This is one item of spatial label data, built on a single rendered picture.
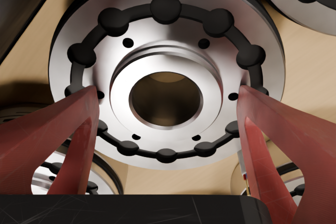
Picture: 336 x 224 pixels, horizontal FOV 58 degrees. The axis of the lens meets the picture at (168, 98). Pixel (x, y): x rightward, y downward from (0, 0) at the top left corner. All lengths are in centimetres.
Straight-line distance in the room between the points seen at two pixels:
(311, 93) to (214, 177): 9
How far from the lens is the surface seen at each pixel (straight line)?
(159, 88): 16
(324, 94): 19
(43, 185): 19
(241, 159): 16
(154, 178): 22
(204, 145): 16
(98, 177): 18
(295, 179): 18
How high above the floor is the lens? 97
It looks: 53 degrees down
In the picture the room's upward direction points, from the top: 178 degrees counter-clockwise
